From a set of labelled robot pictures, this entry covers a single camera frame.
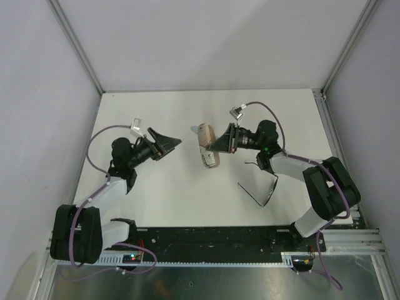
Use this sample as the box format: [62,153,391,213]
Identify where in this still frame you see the grey slotted cable duct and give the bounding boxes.
[57,251,313,267]

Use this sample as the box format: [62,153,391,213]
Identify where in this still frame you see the reflective metal sheet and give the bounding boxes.
[49,256,384,299]

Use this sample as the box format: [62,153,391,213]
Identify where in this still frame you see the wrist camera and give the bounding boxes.
[229,107,243,122]
[130,118,142,132]

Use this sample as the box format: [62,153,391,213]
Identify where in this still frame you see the map print glasses case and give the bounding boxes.
[197,123,220,169]

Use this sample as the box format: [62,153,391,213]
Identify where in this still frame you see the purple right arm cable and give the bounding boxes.
[240,101,351,290]

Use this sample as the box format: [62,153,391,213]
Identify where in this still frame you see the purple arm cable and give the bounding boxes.
[59,124,159,282]
[240,101,351,290]

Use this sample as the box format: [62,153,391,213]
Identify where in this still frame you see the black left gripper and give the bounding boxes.
[127,127,181,169]

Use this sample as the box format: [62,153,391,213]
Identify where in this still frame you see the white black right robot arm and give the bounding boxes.
[161,120,361,251]

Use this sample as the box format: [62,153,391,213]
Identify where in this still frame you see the right aluminium frame post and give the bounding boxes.
[320,0,382,96]

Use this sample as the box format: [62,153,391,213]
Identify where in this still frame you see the aluminium frame rail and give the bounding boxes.
[46,0,104,96]

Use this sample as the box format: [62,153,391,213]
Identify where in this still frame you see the black aviator sunglasses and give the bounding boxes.
[237,162,279,208]

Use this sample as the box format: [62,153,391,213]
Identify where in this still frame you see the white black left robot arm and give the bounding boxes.
[50,127,182,268]

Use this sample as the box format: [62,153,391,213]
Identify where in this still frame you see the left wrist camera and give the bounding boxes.
[130,118,142,132]

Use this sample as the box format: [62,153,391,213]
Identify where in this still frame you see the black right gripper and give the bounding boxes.
[206,123,264,154]

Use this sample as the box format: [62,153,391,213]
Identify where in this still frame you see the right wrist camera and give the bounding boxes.
[229,107,243,122]

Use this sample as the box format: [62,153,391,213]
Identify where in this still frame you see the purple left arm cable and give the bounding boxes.
[59,124,159,282]

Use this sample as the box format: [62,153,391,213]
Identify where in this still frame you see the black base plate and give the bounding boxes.
[122,226,326,252]

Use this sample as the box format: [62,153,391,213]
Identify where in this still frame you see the front aluminium frame rails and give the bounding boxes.
[46,227,385,253]

